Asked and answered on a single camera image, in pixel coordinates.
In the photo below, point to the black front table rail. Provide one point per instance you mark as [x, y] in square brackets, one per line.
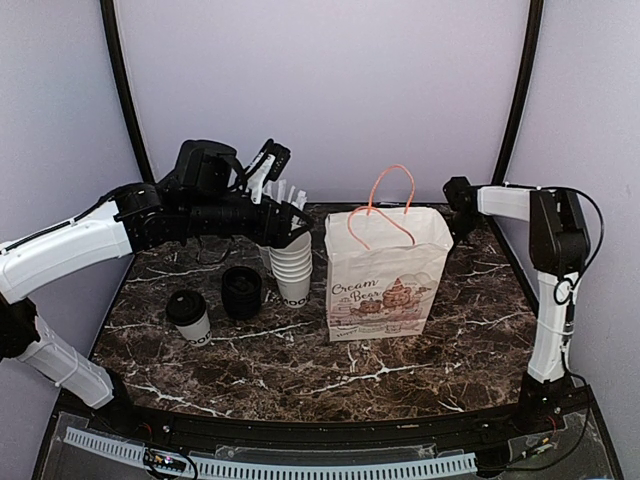
[477, 430]

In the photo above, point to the stack of black cup lids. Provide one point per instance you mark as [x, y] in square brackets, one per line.
[241, 292]

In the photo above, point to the grey slotted cable duct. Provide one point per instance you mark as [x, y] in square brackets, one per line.
[255, 463]

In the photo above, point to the bundle of wrapped white straws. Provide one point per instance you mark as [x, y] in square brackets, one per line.
[282, 191]

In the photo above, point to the printed paper takeout bag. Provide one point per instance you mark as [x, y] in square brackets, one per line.
[384, 269]

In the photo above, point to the single white paper cup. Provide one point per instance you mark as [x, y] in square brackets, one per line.
[198, 333]

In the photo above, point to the black corner post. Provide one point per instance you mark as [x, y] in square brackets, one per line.
[119, 72]
[532, 31]

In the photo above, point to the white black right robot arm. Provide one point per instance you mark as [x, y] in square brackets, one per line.
[560, 252]

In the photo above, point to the white cup holding straws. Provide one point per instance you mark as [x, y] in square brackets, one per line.
[265, 257]

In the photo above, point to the stack of white paper cups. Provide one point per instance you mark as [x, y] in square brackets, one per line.
[292, 267]

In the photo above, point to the black right corner post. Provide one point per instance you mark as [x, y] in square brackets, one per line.
[532, 31]

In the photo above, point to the black left corner post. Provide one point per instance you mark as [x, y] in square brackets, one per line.
[119, 72]

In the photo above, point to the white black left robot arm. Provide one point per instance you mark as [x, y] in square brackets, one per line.
[40, 299]

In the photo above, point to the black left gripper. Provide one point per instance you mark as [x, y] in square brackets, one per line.
[265, 236]

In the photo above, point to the single black cup lid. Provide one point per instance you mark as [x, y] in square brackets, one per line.
[185, 307]

